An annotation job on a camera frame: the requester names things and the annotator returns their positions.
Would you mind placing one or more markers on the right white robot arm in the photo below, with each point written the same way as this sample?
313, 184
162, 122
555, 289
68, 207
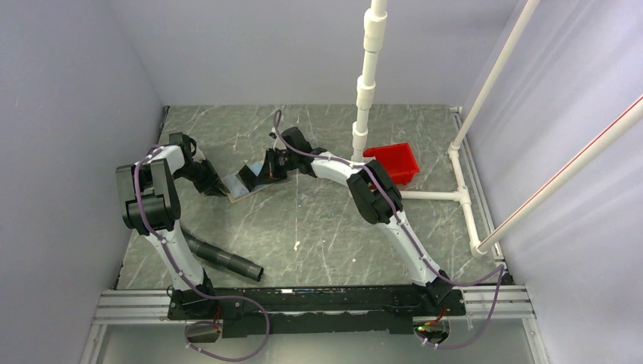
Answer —
377, 198

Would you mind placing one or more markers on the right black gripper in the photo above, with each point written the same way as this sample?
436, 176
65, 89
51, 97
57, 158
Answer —
269, 172

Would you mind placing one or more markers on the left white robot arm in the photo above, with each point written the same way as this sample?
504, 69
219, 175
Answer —
150, 205

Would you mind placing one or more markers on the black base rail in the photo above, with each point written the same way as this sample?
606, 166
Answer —
305, 310

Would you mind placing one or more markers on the white diagonal pole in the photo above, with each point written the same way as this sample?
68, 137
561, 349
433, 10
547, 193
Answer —
500, 62

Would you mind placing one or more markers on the white pole with red stripe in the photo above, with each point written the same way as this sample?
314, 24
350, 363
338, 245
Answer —
606, 138

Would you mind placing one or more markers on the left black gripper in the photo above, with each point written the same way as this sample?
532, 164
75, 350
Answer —
213, 185

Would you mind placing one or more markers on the white PVC pipe frame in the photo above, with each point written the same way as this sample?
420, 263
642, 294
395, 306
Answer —
422, 56

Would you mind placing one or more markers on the black VIP credit card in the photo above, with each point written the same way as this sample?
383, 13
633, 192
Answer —
249, 176

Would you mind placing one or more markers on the red plastic bin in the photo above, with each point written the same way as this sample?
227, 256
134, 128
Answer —
397, 159

